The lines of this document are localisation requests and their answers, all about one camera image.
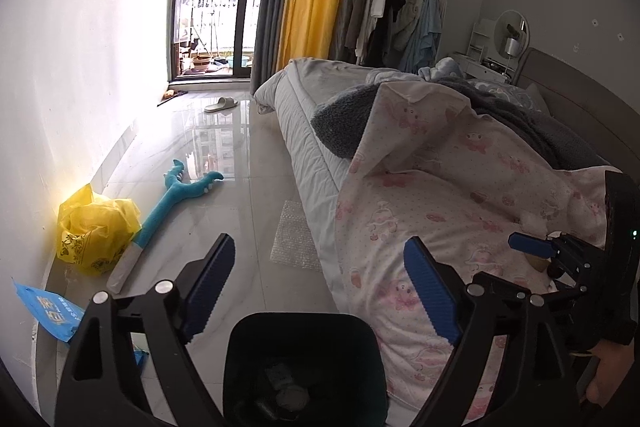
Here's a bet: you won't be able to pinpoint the pink patterned duvet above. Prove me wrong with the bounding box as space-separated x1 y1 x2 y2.
335 81 606 411

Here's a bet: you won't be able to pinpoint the blue snack bag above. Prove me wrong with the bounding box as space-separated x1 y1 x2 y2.
14 283 85 343

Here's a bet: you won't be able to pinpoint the grey headboard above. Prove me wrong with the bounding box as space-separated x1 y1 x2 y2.
513 48 639 180

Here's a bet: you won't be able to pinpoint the right hand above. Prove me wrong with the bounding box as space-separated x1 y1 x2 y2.
586 340 634 407

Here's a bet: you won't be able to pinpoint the bubble wrap sheet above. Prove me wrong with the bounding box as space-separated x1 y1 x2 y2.
270 200 322 272

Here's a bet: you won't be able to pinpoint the white dresser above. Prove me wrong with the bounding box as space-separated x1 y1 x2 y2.
449 18 514 83

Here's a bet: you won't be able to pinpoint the slipper on floor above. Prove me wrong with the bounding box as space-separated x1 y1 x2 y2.
204 96 238 114

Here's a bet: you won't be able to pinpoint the white mattress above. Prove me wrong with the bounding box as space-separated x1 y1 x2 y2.
254 57 423 312

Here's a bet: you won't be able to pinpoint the clothes on rack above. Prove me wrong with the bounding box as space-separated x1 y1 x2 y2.
336 0 447 72

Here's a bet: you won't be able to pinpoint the dark teal trash bin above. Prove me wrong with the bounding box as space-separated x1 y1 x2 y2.
222 312 388 426

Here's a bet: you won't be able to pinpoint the blue grey patterned quilt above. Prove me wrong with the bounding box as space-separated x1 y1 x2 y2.
418 57 551 116

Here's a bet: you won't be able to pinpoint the yellow plastic bag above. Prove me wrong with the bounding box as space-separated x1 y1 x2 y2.
55 183 141 277

